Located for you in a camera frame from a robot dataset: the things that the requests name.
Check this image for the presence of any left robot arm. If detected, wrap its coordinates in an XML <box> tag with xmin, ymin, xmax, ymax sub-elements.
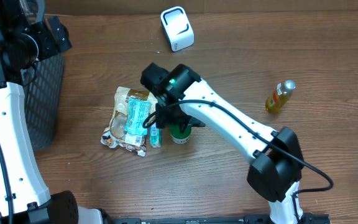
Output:
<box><xmin>0</xmin><ymin>1</ymin><xmax>80</xmax><ymax>223</ymax></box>

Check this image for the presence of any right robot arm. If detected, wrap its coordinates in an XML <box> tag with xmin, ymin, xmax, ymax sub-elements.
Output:
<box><xmin>140</xmin><ymin>63</ymin><xmax>303</xmax><ymax>223</ymax></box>

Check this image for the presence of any small teal tissue pack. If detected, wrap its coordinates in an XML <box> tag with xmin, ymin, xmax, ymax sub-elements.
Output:
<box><xmin>150</xmin><ymin>123</ymin><xmax>162</xmax><ymax>148</ymax></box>

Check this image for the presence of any yellow liquid bottle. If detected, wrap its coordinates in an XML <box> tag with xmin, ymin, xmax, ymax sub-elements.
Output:
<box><xmin>265</xmin><ymin>80</ymin><xmax>296</xmax><ymax>114</ymax></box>

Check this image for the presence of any teal wet wipes pack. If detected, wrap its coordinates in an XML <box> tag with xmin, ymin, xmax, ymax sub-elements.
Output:
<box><xmin>124</xmin><ymin>98</ymin><xmax>151</xmax><ymax>136</ymax></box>

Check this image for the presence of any green lid jar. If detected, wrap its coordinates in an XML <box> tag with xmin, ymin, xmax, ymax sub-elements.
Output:
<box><xmin>170</xmin><ymin>125</ymin><xmax>191</xmax><ymax>144</ymax></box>

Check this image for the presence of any white barcode scanner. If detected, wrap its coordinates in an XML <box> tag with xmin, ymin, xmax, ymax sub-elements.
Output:
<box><xmin>160</xmin><ymin>6</ymin><xmax>195</xmax><ymax>52</ymax></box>

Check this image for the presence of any brown white snack bag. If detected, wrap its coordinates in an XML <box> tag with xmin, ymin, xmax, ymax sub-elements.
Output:
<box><xmin>101</xmin><ymin>86</ymin><xmax>157</xmax><ymax>157</ymax></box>

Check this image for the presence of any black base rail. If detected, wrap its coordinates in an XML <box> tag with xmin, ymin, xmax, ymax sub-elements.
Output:
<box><xmin>82</xmin><ymin>210</ymin><xmax>331</xmax><ymax>224</ymax></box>

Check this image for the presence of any grey plastic basket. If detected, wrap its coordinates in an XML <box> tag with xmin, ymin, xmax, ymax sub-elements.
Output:
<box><xmin>21</xmin><ymin>1</ymin><xmax>64</xmax><ymax>151</ymax></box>

